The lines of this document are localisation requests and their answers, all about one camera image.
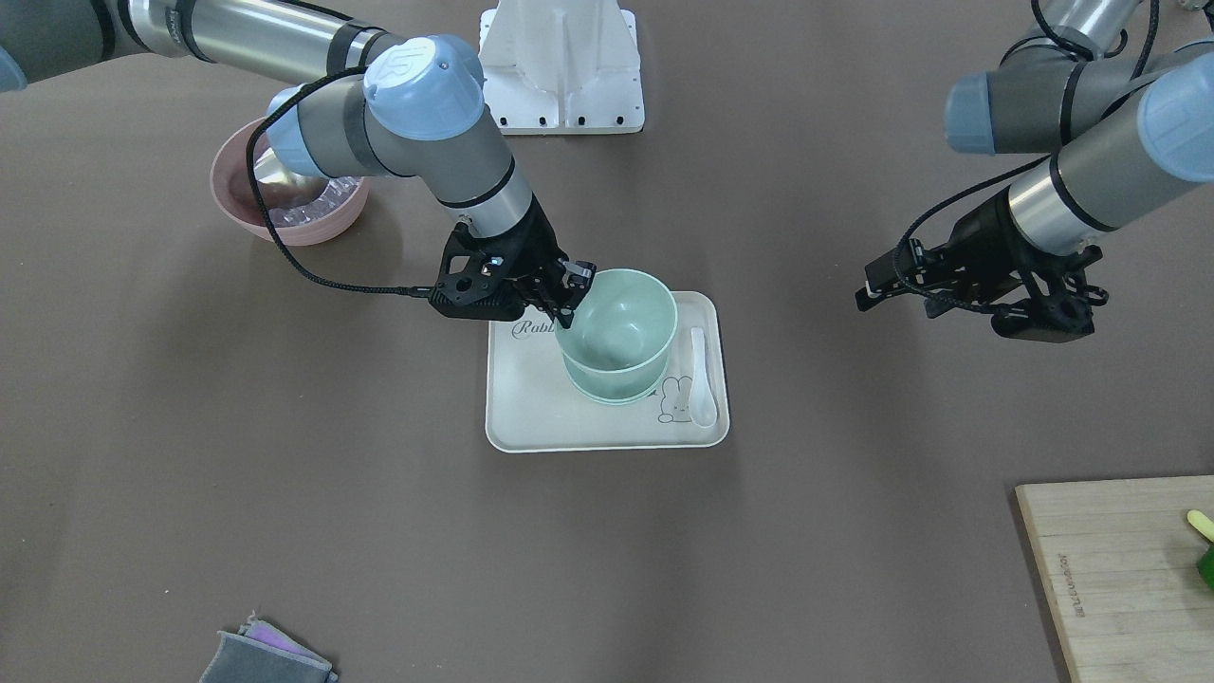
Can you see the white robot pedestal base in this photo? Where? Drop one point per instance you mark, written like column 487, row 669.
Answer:
column 562, row 68

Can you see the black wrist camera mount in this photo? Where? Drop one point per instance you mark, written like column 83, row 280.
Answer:
column 471, row 285

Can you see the cream white serving tray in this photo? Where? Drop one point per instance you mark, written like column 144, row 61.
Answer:
column 532, row 406

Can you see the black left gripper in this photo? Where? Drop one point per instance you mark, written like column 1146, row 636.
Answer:
column 982, row 242

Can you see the pink bowl with ice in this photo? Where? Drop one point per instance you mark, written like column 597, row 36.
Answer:
column 329, row 214

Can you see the metal scoop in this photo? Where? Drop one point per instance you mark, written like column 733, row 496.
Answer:
column 280, row 188

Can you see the green lime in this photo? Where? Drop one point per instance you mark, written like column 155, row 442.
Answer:
column 1205, row 567

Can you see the wooden cutting board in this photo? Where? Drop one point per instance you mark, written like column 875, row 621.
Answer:
column 1118, row 563

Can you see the grey folded cloth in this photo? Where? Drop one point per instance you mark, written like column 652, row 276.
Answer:
column 261, row 652

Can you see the white ceramic spoon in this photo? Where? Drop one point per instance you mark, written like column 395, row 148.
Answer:
column 702, row 404

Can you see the green bowl on tray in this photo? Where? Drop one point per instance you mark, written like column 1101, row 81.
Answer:
column 615, row 386

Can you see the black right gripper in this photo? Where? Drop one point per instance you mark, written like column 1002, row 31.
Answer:
column 532, row 244

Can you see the green bowl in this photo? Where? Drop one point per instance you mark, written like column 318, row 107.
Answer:
column 627, row 318
column 615, row 386

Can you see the lemon slice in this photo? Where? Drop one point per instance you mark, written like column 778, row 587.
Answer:
column 1201, row 523

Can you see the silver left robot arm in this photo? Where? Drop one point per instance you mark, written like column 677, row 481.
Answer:
column 1112, row 137

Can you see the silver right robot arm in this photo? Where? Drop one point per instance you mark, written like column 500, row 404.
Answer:
column 360, row 101

